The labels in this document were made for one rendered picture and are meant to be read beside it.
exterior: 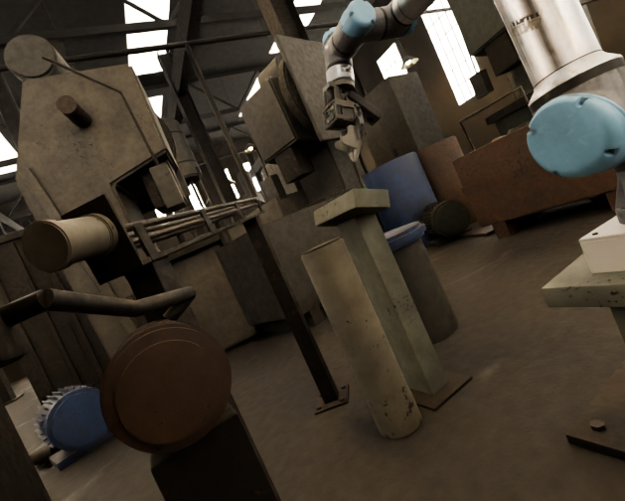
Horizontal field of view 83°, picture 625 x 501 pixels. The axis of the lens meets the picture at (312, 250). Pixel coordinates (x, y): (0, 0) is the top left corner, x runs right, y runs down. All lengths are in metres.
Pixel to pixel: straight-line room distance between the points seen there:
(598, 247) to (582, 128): 0.22
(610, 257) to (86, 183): 2.90
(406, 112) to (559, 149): 4.51
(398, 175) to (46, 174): 2.80
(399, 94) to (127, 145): 3.43
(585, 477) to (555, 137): 0.56
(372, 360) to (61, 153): 2.69
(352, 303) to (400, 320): 0.19
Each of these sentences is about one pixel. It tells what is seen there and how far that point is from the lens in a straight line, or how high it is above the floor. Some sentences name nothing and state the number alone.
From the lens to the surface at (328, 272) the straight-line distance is 0.87.
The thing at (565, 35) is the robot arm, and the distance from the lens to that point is 0.65.
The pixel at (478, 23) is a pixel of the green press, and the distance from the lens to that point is 5.52.
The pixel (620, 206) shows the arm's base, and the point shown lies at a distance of 0.80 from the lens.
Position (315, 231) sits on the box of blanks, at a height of 0.57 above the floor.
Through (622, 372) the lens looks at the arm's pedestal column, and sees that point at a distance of 1.03.
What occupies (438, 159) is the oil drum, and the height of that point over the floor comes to 0.72.
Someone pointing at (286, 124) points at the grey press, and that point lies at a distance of 3.83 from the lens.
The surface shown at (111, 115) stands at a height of 1.94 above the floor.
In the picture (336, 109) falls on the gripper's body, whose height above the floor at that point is 0.82.
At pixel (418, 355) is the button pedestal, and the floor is 0.13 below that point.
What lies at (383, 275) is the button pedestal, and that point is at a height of 0.37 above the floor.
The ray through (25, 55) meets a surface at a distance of 3.54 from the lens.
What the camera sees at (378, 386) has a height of 0.15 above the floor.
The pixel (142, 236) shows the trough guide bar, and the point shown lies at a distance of 0.57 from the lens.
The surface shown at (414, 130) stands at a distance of 5.05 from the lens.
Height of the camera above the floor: 0.56
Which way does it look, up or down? 2 degrees down
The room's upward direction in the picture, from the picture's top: 24 degrees counter-clockwise
